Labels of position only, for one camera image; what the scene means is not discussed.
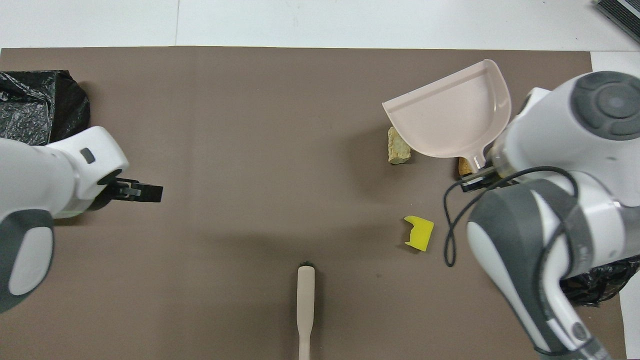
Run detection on brown paper table mat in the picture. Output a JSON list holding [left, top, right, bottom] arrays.
[[0, 46, 628, 360]]

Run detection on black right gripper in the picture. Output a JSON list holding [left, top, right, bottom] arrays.
[[460, 165, 518, 194]]

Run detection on open bin black bag liner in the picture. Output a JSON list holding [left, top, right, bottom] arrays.
[[559, 254, 640, 307]]

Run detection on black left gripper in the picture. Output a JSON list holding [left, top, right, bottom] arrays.
[[92, 170, 164, 211]]

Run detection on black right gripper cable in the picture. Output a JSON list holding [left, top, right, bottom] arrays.
[[444, 166, 581, 268]]

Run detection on box covered by black bag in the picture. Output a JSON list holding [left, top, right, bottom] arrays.
[[0, 70, 91, 147]]

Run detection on dark ribbed device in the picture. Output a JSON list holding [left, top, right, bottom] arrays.
[[595, 0, 640, 46]]

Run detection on beige hand brush black bristles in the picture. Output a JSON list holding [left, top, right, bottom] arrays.
[[297, 262, 316, 360]]

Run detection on beige foam chunk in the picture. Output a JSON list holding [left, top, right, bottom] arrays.
[[387, 126, 412, 165]]

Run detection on notched yellow sponge piece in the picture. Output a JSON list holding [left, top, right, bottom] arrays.
[[404, 215, 435, 252]]

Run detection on beige plastic dustpan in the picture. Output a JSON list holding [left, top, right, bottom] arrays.
[[382, 59, 512, 170]]

